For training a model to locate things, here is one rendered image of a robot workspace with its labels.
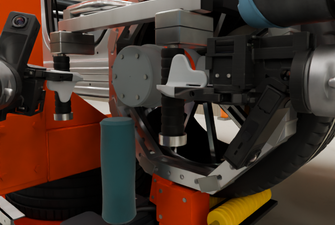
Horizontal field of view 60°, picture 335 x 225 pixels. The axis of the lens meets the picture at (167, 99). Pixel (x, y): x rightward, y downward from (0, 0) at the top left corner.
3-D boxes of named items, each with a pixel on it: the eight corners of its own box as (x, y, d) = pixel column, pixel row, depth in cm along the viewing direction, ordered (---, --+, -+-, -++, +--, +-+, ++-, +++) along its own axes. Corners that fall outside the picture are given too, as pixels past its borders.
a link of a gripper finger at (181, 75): (158, 55, 44) (214, 53, 39) (158, 95, 44) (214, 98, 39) (145, 54, 41) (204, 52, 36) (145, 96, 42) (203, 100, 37)
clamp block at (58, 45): (95, 55, 71) (94, 33, 70) (60, 53, 64) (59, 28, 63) (83, 56, 74) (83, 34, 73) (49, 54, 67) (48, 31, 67)
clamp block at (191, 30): (214, 47, 48) (214, 14, 47) (179, 43, 41) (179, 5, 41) (190, 49, 51) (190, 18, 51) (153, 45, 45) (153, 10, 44)
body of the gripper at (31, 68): (4, 103, 53) (-40, 114, 42) (11, 57, 53) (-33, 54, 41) (46, 111, 54) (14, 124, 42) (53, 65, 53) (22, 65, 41)
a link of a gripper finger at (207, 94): (186, 84, 42) (245, 85, 37) (186, 96, 42) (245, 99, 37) (168, 85, 38) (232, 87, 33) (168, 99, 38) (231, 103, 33)
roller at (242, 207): (274, 201, 85) (275, 181, 85) (221, 245, 63) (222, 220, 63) (256, 195, 89) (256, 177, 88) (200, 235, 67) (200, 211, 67)
